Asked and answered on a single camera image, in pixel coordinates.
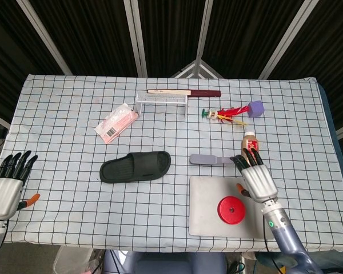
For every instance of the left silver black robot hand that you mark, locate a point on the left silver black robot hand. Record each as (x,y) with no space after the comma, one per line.
(4,194)

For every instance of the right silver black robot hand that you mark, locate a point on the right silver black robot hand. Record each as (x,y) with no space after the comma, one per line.
(258,181)

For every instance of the grey handled brush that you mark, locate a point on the grey handled brush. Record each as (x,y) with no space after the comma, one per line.
(203,159)

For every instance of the black rubber slide sandal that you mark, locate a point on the black rubber slide sandal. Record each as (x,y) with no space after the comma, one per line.
(125,169)

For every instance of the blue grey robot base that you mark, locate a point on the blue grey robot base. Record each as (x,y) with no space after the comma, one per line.
(165,264)

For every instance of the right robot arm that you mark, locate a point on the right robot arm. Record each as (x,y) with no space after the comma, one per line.
(286,237)

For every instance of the red round disc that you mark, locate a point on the red round disc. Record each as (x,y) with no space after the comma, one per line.
(231,210)

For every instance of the brown drink bottle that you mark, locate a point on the brown drink bottle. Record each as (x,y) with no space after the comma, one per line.
(248,141)

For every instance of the grey metal plate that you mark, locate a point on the grey metal plate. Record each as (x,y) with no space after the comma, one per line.
(205,199)

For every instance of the checkered white tablecloth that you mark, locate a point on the checkered white tablecloth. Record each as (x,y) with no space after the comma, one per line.
(74,205)

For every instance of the purple foam cube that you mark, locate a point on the purple foam cube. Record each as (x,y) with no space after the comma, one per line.
(255,109)

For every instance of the red yellow feather shuttlecock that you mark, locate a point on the red yellow feather shuttlecock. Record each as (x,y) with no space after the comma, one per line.
(227,114)

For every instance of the dark blue table side cover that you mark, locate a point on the dark blue table side cover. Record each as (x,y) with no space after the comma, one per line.
(335,128)

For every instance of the clear plastic storage box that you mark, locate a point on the clear plastic storage box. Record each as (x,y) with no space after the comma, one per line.
(71,259)

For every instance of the dark red folding fan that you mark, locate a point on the dark red folding fan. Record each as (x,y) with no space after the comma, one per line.
(203,93)

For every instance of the pink plastic packet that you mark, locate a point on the pink plastic packet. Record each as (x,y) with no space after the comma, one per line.
(117,122)

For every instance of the black folding screen white frames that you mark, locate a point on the black folding screen white frames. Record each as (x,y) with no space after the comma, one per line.
(97,34)

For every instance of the white triangular metal frame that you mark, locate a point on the white triangular metal frame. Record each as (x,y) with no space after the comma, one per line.
(198,68)

